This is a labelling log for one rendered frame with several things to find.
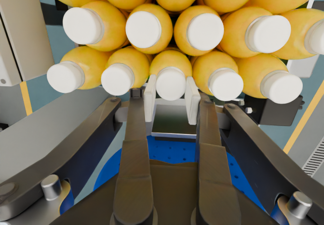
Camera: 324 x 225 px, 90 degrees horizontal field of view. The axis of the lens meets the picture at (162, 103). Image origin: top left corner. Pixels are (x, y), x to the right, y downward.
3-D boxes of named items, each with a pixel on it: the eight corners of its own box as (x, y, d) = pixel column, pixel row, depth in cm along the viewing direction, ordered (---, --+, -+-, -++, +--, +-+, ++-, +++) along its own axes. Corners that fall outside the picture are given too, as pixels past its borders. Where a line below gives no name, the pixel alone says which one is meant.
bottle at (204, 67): (194, 79, 41) (210, 114, 24) (181, 54, 39) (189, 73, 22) (221, 65, 39) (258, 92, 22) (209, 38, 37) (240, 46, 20)
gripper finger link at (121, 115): (141, 125, 14) (106, 123, 14) (147, 101, 18) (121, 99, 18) (141, 109, 13) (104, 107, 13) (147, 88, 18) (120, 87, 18)
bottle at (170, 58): (155, 43, 37) (144, 54, 20) (186, 44, 37) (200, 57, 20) (155, 73, 40) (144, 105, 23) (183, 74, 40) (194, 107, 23)
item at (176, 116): (156, 112, 42) (151, 142, 31) (156, 104, 41) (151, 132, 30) (195, 114, 42) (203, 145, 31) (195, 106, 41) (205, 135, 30)
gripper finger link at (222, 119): (202, 112, 13) (240, 115, 13) (195, 91, 18) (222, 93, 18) (199, 128, 14) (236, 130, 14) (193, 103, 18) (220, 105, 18)
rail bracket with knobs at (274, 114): (232, 104, 43) (249, 125, 34) (238, 78, 40) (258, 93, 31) (269, 106, 43) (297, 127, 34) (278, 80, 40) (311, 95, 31)
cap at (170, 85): (156, 67, 21) (155, 70, 20) (186, 68, 21) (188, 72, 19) (156, 95, 23) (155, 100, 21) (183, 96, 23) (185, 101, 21)
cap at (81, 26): (90, 49, 21) (84, 51, 20) (65, 27, 20) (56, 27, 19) (108, 26, 20) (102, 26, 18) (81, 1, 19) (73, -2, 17)
